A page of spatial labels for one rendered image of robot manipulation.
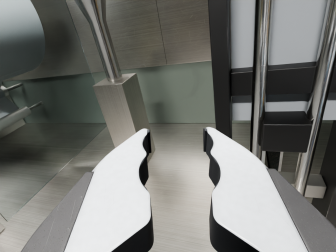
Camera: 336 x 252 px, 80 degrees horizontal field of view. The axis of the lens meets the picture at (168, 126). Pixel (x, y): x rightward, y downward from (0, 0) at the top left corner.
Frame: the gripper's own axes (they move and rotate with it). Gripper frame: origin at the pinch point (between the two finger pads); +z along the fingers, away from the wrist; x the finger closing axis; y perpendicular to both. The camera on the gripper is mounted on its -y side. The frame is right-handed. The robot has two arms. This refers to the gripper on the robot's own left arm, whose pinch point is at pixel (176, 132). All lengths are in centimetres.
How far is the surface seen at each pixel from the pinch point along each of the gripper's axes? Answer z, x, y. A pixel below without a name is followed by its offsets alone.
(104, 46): 40.7, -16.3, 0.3
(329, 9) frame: 9.6, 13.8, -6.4
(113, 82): 39.7, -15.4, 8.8
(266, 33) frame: 10.8, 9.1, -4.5
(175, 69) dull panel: 61, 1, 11
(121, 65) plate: 67, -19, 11
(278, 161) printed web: 21.7, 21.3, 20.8
